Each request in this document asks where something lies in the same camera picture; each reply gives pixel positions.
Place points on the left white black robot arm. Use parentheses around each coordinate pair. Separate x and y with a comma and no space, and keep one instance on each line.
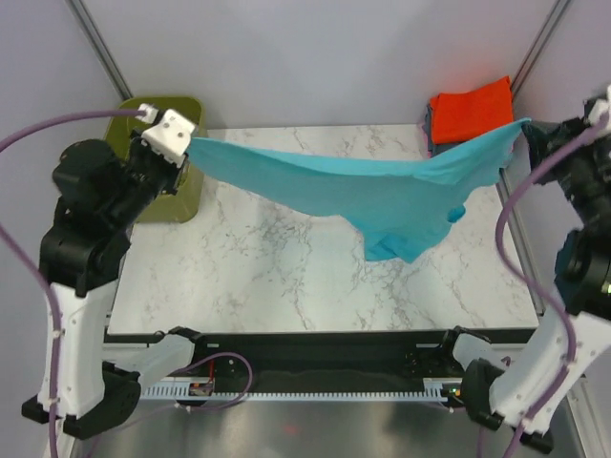
(89,394)

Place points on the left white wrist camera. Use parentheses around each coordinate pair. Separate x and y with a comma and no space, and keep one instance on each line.
(169,133)

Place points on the aluminium corner post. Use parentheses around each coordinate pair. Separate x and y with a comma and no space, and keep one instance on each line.
(102,52)
(542,39)

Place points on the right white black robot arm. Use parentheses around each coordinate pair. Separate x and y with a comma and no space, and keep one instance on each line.
(575,327)

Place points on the olive green plastic basket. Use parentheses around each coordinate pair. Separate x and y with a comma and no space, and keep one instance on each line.
(184,203)

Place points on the folded orange t shirt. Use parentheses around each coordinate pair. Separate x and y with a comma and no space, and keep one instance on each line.
(462,117)

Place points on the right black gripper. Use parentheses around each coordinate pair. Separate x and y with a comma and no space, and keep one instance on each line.
(548,135)

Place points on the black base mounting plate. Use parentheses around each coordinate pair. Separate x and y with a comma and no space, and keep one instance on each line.
(338,361)

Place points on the folded grey blue t shirt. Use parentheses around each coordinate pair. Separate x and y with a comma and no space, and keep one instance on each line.
(439,145)

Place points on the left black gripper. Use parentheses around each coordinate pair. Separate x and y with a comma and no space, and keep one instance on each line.
(173,184)

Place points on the right aluminium corner post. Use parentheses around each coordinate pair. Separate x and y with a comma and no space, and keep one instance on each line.
(542,39)

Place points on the turquoise t shirt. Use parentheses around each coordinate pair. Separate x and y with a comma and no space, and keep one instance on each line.
(401,208)

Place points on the left aluminium corner post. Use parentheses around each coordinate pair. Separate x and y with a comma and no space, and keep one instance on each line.
(102,52)

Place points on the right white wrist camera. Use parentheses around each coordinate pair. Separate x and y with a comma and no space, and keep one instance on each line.
(600,111)

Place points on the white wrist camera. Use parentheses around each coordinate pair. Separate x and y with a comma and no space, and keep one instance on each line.
(169,133)
(600,111)

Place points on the white slotted cable duct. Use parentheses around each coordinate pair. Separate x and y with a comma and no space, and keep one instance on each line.
(436,390)

